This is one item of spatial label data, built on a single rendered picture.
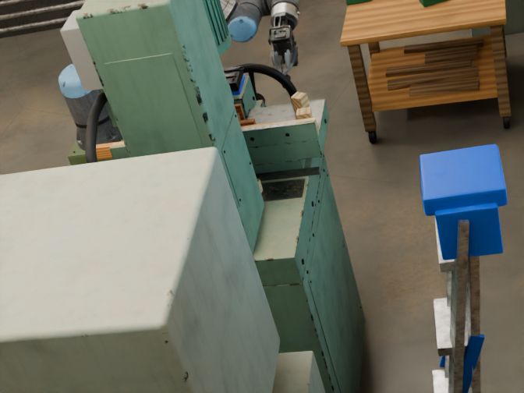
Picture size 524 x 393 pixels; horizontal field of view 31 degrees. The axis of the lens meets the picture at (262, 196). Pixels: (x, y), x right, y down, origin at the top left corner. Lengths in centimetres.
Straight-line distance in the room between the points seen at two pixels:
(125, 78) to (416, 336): 150
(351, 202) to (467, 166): 194
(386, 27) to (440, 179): 204
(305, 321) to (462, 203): 79
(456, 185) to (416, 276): 158
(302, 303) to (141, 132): 63
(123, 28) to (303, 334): 96
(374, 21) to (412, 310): 127
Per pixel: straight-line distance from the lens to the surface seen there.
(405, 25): 386
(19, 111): 538
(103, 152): 277
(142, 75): 211
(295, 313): 248
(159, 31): 205
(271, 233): 244
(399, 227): 363
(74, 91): 328
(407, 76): 420
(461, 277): 193
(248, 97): 279
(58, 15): 619
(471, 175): 188
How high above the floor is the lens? 227
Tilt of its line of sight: 35 degrees down
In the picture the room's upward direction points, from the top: 17 degrees counter-clockwise
